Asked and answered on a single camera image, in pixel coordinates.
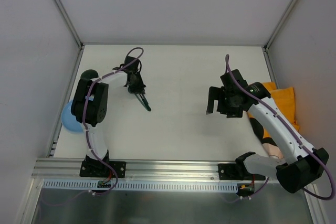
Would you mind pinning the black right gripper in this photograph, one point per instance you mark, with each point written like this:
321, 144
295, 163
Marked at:
219, 100

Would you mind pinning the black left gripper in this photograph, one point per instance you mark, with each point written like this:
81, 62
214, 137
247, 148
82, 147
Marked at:
138, 90

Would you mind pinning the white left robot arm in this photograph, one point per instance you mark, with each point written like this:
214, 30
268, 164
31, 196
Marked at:
90, 103

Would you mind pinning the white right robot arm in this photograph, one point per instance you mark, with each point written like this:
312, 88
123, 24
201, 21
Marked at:
301, 163

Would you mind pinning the dark green mug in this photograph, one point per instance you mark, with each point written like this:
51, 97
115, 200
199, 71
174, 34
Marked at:
89, 74

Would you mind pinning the light blue plate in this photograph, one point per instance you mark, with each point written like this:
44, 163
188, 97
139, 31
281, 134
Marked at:
69, 121

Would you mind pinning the aluminium front rail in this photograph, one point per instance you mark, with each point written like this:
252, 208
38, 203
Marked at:
143, 170

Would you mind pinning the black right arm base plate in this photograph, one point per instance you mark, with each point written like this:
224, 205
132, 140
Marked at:
232, 171

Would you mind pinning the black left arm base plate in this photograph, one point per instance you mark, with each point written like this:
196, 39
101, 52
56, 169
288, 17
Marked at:
95, 169

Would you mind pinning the left aluminium frame post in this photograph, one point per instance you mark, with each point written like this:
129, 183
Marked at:
68, 23

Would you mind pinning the aluminium frame post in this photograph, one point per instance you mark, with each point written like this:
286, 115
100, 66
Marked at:
68, 23
281, 22

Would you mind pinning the white slotted cable duct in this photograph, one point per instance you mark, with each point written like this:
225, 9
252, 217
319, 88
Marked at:
142, 186

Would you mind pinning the right aluminium frame post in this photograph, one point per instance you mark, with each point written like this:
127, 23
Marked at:
281, 22

